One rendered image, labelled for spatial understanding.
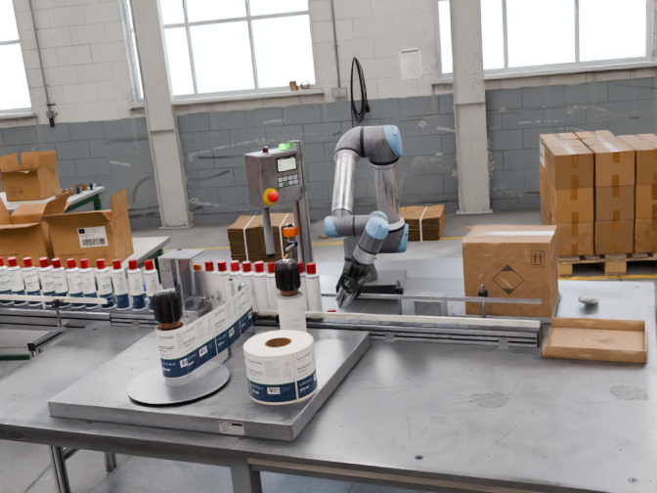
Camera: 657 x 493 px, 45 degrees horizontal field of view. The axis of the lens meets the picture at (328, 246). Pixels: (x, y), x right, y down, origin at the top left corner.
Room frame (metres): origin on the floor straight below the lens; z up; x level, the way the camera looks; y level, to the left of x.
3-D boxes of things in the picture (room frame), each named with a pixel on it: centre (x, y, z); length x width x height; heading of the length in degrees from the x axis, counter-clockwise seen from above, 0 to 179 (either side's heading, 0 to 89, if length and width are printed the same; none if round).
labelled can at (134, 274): (3.01, 0.77, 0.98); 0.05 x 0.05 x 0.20
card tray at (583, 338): (2.37, -0.82, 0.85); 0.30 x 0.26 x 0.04; 68
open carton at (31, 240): (4.39, 1.66, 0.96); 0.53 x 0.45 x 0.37; 170
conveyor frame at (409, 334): (2.74, 0.10, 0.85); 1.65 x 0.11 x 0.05; 68
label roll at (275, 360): (2.14, 0.17, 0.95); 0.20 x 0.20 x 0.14
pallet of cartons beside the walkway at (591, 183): (6.08, -2.15, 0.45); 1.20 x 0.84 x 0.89; 170
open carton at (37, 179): (6.57, 2.41, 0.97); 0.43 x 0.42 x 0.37; 165
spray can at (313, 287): (2.73, 0.07, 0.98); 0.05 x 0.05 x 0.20
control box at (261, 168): (2.86, 0.17, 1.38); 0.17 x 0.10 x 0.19; 123
